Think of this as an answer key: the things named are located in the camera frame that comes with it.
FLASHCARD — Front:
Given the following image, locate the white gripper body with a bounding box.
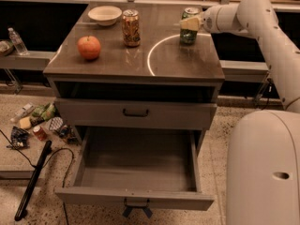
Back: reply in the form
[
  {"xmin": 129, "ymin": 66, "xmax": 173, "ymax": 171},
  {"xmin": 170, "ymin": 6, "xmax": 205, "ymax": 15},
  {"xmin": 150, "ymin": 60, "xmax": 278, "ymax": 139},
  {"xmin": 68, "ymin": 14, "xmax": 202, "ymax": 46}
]
[{"xmin": 202, "ymin": 5, "xmax": 238, "ymax": 34}]

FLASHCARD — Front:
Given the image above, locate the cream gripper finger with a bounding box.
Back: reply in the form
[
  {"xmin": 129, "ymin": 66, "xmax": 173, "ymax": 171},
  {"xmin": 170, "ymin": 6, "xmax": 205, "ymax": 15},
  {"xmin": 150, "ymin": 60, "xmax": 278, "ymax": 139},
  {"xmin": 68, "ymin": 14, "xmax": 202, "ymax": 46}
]
[{"xmin": 180, "ymin": 15, "xmax": 202, "ymax": 31}]

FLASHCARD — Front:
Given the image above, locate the green soda can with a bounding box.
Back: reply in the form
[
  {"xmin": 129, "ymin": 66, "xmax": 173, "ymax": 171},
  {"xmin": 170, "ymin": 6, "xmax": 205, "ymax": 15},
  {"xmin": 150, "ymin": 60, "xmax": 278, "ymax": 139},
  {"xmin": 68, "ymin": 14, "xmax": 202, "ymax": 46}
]
[{"xmin": 180, "ymin": 7, "xmax": 201, "ymax": 45}]

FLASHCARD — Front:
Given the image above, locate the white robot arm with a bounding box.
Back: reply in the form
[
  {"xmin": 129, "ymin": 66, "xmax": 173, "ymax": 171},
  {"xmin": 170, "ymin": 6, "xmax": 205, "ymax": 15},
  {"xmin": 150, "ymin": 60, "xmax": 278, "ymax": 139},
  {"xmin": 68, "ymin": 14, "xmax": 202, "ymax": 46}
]
[{"xmin": 180, "ymin": 0, "xmax": 300, "ymax": 225}]

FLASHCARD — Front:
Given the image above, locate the orange patterned soda can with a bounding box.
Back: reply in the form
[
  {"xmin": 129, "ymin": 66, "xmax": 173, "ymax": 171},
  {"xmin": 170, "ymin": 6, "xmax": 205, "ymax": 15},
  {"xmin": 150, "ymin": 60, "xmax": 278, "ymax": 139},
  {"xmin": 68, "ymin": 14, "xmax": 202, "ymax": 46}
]
[{"xmin": 122, "ymin": 9, "xmax": 141, "ymax": 47}]

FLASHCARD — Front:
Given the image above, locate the grey drawer cabinet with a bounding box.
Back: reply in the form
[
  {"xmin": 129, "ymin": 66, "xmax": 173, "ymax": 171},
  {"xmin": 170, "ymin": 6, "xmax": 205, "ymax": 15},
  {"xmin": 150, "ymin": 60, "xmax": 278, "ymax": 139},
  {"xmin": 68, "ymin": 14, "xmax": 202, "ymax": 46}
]
[{"xmin": 44, "ymin": 4, "xmax": 224, "ymax": 140}]

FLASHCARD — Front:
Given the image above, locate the open grey middle drawer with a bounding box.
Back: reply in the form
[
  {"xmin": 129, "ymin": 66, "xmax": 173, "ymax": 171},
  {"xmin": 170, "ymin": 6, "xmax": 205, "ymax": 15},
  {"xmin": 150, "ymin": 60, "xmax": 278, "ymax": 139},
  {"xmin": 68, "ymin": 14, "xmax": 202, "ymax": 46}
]
[{"xmin": 55, "ymin": 127, "xmax": 214, "ymax": 211}]

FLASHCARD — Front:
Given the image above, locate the red soda can on floor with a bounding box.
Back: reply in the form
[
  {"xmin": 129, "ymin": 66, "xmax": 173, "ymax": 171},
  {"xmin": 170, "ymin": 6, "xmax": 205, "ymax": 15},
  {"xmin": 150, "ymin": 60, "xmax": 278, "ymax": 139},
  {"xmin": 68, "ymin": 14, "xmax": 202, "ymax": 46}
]
[{"xmin": 33, "ymin": 126, "xmax": 47, "ymax": 141}]

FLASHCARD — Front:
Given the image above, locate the white bowl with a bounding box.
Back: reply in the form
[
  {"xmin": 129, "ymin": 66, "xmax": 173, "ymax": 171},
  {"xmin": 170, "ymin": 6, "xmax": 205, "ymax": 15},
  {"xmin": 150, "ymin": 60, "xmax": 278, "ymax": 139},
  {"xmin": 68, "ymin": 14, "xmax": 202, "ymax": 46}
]
[{"xmin": 88, "ymin": 6, "xmax": 122, "ymax": 26}]

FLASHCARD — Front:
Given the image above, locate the orange apple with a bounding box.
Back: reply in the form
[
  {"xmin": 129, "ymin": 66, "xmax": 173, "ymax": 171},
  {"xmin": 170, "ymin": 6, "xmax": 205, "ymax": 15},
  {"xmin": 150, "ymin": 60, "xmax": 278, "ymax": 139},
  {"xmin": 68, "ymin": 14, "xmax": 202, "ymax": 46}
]
[{"xmin": 77, "ymin": 36, "xmax": 101, "ymax": 60}]

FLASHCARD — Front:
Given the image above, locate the white patterned snack bag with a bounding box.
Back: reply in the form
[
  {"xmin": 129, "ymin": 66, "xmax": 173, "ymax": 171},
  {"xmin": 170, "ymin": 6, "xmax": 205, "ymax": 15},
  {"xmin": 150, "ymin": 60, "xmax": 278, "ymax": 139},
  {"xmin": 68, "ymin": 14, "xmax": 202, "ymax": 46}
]
[{"xmin": 48, "ymin": 117, "xmax": 64, "ymax": 131}]

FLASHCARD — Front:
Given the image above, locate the green snack bag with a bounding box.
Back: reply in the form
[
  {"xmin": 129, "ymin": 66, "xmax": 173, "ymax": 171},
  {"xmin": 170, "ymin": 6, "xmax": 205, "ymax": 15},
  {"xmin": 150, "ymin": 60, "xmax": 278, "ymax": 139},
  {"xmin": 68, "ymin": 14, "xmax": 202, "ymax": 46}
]
[{"xmin": 30, "ymin": 103, "xmax": 56, "ymax": 124}]

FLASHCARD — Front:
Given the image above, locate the clear plastic water bottle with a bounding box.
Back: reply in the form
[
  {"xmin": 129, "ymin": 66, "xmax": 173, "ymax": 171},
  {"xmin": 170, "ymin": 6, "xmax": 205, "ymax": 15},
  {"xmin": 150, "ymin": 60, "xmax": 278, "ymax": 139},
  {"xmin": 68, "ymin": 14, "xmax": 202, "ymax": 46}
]
[{"xmin": 8, "ymin": 27, "xmax": 29, "ymax": 55}]

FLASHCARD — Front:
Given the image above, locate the clear bottle on floor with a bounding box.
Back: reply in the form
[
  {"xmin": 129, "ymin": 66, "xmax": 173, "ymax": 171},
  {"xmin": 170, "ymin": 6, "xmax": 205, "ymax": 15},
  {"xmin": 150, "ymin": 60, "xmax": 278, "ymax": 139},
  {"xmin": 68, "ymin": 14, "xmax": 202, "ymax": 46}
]
[{"xmin": 10, "ymin": 103, "xmax": 35, "ymax": 123}]

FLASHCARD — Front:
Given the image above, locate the bowl on left shelf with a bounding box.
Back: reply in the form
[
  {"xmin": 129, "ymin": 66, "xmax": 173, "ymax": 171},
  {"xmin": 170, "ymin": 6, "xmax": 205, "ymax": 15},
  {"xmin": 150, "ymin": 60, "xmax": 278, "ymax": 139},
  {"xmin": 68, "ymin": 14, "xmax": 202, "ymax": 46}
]
[{"xmin": 0, "ymin": 40, "xmax": 14, "ymax": 56}]

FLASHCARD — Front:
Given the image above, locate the yellow sponge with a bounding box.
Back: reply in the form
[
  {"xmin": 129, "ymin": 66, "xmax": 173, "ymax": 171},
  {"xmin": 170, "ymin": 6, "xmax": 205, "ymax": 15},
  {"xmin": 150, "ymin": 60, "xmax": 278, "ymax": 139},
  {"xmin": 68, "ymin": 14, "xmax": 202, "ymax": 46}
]
[{"xmin": 19, "ymin": 116, "xmax": 32, "ymax": 129}]

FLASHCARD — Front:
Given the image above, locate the blue chip bag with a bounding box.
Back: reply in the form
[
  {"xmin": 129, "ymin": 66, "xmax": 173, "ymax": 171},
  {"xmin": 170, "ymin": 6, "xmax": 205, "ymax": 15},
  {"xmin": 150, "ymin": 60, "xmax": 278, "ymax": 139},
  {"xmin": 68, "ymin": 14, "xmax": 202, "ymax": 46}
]
[{"xmin": 7, "ymin": 127, "xmax": 29, "ymax": 149}]

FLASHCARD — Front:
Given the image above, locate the black bar on floor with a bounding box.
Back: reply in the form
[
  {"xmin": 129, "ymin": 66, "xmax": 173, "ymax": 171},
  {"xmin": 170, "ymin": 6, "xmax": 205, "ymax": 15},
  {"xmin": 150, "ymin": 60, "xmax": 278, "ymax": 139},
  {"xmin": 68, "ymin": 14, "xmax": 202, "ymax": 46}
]
[{"xmin": 14, "ymin": 141, "xmax": 52, "ymax": 221}]

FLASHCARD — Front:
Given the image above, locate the black bottom drawer handle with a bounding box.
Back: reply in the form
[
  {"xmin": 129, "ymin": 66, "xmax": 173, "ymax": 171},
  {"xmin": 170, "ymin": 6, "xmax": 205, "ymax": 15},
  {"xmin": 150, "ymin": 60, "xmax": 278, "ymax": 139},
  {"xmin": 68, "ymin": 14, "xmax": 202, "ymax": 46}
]
[{"xmin": 122, "ymin": 199, "xmax": 153, "ymax": 218}]

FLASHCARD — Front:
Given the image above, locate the black floor cable left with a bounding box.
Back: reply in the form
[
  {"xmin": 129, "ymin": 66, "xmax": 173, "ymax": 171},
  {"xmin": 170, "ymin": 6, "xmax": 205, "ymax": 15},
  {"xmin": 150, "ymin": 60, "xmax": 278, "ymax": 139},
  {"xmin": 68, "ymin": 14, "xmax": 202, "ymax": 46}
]
[{"xmin": 0, "ymin": 128, "xmax": 75, "ymax": 225}]

